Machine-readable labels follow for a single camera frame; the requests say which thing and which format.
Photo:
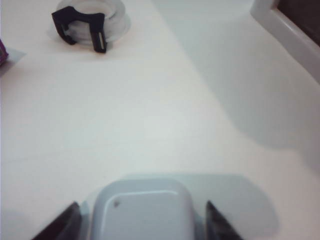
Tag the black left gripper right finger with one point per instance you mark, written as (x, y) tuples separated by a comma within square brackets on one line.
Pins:
[(217, 225)]

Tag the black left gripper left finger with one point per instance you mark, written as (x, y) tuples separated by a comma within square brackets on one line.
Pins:
[(65, 225)]

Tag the white earphone case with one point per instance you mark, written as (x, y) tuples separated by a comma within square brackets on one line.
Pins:
[(142, 215)]

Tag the white drawer cabinet frame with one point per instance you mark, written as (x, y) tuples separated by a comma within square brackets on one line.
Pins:
[(287, 35)]

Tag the white purple barcode box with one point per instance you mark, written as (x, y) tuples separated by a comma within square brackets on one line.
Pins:
[(2, 52)]

